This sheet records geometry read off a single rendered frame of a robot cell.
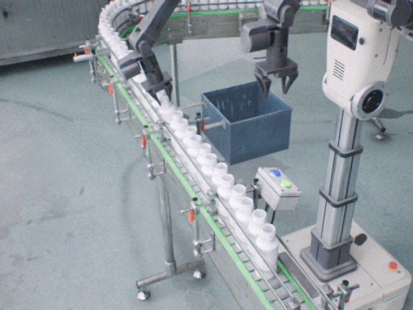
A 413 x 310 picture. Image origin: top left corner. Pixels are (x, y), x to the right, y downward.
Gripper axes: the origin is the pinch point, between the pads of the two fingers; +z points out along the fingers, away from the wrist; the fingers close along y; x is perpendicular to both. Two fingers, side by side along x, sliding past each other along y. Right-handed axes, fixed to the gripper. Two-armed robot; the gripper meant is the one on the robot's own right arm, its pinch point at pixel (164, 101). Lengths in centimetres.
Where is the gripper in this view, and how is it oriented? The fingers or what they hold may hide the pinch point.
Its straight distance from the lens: 182.3
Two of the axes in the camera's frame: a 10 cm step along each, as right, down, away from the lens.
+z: 2.3, 7.4, 6.4
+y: -8.6, 4.6, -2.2
